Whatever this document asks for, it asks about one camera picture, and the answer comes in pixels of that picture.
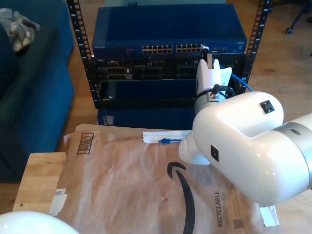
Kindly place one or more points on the black rack server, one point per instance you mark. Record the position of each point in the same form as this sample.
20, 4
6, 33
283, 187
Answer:
151, 70

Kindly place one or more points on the black rack shelf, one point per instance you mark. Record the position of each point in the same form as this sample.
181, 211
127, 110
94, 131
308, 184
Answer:
146, 90

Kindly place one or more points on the blue box under rack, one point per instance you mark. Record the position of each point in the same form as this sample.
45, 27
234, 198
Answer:
146, 119

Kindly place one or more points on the blue office chair base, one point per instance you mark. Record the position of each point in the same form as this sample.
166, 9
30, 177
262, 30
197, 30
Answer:
290, 30

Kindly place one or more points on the brown paper mailer envelope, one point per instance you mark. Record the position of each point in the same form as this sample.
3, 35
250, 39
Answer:
122, 182

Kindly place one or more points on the blue couch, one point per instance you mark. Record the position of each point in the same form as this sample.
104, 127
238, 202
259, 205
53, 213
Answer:
36, 109

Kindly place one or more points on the camouflage cushion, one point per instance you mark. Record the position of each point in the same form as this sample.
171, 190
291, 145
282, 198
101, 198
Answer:
19, 36

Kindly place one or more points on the blue network switch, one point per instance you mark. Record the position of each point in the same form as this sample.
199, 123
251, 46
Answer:
168, 26

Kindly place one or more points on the black rack frame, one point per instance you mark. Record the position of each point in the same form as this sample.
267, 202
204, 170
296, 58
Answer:
78, 31

